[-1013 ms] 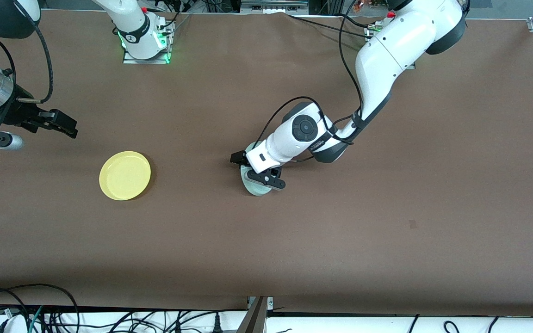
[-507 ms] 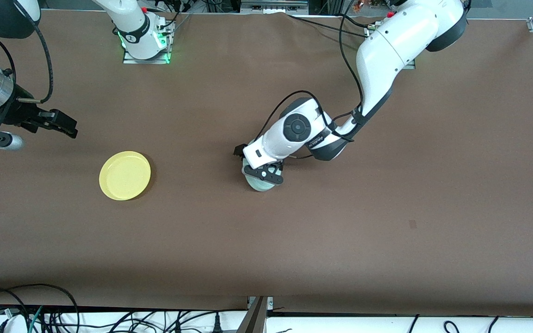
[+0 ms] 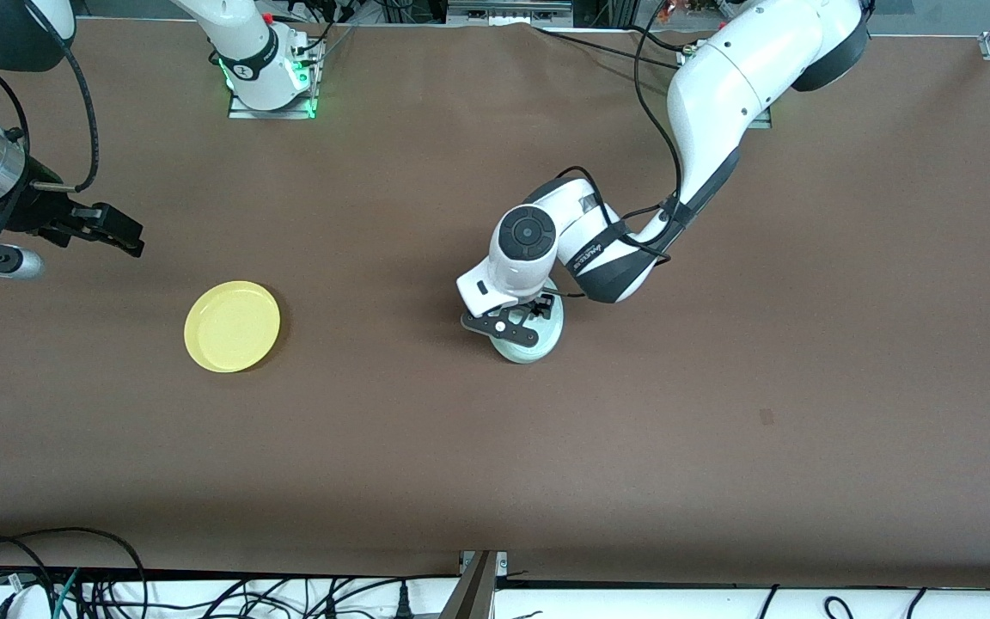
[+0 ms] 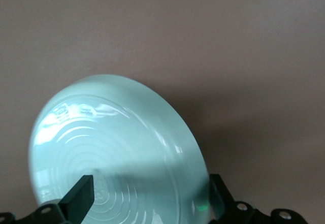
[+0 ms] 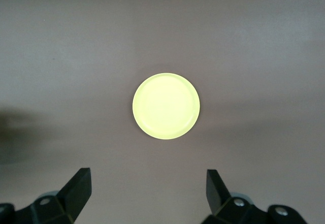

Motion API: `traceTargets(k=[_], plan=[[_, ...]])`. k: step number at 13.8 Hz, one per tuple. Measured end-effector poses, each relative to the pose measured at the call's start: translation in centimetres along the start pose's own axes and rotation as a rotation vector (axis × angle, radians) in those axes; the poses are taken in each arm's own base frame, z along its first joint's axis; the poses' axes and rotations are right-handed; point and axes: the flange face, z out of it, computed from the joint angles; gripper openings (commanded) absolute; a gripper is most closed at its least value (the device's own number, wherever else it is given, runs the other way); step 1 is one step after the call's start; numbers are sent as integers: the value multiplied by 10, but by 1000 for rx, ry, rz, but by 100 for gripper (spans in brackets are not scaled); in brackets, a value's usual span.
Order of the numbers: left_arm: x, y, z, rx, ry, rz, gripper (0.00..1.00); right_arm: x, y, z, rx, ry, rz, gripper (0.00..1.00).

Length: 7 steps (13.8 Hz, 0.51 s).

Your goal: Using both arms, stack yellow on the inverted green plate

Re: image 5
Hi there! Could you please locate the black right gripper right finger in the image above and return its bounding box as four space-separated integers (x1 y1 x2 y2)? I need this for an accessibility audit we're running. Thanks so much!
202 169 309 224

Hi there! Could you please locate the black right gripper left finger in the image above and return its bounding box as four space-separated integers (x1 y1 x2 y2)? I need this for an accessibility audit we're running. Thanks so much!
0 167 91 224

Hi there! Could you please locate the yellow round plate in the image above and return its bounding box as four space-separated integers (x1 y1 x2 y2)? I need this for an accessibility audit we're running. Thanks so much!
132 73 201 140

